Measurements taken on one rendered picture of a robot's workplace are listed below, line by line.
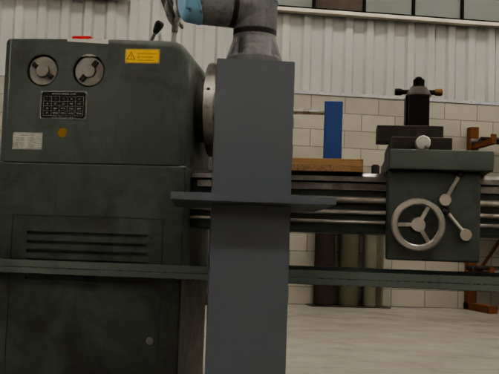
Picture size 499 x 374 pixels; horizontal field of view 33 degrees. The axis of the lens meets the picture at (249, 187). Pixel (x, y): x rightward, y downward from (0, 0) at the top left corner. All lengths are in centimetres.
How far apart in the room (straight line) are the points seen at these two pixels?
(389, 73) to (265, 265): 796
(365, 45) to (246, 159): 791
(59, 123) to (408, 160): 108
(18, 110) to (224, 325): 104
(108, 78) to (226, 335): 96
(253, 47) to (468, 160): 73
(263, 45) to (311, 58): 760
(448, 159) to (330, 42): 743
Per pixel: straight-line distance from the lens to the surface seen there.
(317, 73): 976
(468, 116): 1016
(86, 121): 264
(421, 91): 269
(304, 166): 258
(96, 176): 261
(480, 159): 249
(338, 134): 273
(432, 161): 247
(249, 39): 219
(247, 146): 210
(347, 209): 259
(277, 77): 214
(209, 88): 268
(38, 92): 270
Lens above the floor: 62
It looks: 4 degrees up
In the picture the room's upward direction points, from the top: 2 degrees clockwise
